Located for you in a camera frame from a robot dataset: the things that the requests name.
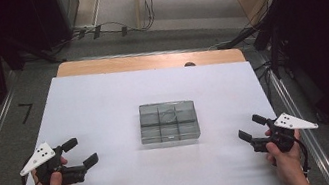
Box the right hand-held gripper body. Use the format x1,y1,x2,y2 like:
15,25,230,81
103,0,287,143
247,107,323,159

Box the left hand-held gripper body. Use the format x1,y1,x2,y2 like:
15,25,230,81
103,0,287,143
15,136,90,185

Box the clear plastic compartment box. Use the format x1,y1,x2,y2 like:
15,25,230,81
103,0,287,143
134,96,203,150

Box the person's right hand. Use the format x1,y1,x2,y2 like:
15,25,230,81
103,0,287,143
261,124,307,174

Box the white board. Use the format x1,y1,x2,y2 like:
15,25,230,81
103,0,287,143
0,39,311,185

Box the wooden table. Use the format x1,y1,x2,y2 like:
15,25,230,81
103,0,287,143
54,32,247,94

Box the dark grey cabinet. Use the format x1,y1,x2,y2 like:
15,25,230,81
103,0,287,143
28,0,88,54

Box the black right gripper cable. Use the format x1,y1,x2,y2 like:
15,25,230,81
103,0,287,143
293,135,313,179

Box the black stand with cables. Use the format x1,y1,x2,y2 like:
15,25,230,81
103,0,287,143
209,0,301,110

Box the black floor cables with adapters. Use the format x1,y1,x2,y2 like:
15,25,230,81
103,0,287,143
54,15,144,52

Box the hanging black cables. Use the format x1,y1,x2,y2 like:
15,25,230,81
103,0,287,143
136,0,163,31

